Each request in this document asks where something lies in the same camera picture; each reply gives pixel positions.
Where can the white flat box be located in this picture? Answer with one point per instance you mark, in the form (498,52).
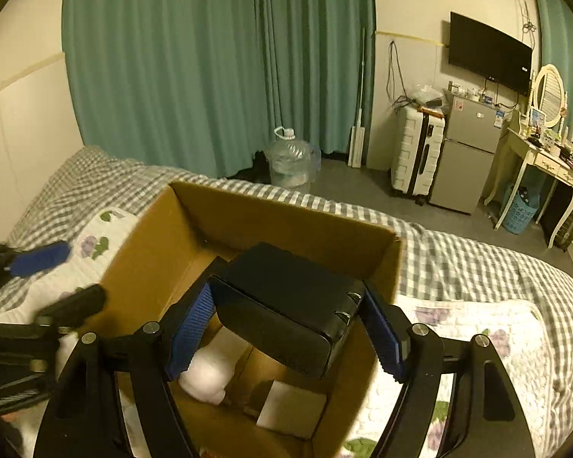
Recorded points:
(291,410)

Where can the clear plastic bag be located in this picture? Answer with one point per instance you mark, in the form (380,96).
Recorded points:
(426,95)

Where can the white suitcase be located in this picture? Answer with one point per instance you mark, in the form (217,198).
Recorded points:
(413,152)

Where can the green curtain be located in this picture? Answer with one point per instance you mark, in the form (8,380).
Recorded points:
(162,57)
(561,33)
(315,47)

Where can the white flat mop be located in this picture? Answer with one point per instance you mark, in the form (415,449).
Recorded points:
(355,143)

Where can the black wall television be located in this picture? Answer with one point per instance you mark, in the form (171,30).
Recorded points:
(489,52)

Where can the grey checked bed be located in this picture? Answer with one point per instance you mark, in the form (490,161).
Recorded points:
(458,262)

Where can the white oval mirror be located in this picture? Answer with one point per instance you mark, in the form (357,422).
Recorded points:
(549,93)

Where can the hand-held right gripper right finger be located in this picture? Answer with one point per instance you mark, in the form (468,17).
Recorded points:
(387,339)

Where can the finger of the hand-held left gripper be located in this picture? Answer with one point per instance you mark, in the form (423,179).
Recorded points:
(40,257)
(79,303)

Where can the blue plastic basket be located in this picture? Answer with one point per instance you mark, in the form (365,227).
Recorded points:
(519,210)

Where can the black rectangular box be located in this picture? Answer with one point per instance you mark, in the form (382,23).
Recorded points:
(286,310)

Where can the silver small fridge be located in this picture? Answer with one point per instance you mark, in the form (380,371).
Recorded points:
(468,152)

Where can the white dressing table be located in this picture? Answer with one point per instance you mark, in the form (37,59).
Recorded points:
(539,155)

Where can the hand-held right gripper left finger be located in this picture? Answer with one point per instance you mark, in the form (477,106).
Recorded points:
(190,335)

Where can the clear plastic water jug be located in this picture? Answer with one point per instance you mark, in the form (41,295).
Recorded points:
(293,160)

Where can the small picture frame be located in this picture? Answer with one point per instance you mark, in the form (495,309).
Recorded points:
(537,117)

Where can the brown cardboard box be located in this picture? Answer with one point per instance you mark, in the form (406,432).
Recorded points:
(172,229)

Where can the white floral quilt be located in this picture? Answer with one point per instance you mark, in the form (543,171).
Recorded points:
(468,343)

